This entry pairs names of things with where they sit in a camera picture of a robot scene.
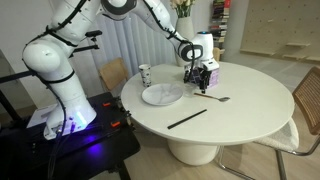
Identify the black chopstick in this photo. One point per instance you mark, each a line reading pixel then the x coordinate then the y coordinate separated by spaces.
pixel 181 122
pixel 186 118

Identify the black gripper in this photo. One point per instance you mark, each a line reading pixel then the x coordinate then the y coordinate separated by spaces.
pixel 201 72

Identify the long wooden pegboard ledge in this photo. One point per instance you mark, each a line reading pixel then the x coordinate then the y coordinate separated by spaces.
pixel 258 52

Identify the light plywood chair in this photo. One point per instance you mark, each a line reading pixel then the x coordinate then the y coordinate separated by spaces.
pixel 113 73

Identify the tan wooden chair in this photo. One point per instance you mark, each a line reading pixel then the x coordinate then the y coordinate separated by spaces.
pixel 216 55

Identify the white table pedestal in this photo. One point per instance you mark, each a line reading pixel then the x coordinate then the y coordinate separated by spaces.
pixel 191 153

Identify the wooden pegboard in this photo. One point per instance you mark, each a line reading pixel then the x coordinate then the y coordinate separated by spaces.
pixel 276 23

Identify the white pleated curtain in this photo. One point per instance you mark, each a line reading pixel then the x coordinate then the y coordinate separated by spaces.
pixel 133 43

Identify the robot mounting cart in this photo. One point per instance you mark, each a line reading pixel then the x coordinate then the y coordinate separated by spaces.
pixel 83 153

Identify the tall tower of books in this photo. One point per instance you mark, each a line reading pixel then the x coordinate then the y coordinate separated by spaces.
pixel 220 20

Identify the white box on cart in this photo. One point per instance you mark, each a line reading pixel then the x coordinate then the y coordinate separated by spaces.
pixel 38 116

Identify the black camera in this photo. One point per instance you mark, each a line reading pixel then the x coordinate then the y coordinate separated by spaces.
pixel 93 33

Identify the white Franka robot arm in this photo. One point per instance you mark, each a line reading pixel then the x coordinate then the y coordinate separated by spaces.
pixel 63 86

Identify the patterned paper cup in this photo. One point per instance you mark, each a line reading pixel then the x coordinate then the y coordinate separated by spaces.
pixel 145 76

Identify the rattan chair with chrome frame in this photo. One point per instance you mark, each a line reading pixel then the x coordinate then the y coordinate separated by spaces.
pixel 310 100

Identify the tall white vase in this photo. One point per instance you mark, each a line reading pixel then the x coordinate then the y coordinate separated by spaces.
pixel 185 28

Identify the purple tissue box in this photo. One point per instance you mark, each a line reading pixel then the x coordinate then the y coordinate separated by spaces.
pixel 214 80

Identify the white round plate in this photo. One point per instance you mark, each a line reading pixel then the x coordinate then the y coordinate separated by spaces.
pixel 162 95

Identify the black camera boom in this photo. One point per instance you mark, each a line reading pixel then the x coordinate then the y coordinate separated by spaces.
pixel 10 78

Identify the flowers in vase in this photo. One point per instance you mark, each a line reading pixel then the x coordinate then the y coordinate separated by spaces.
pixel 182 8

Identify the wooden pegboard shelf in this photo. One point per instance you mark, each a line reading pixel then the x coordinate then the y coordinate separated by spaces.
pixel 313 58
pixel 297 44
pixel 293 56

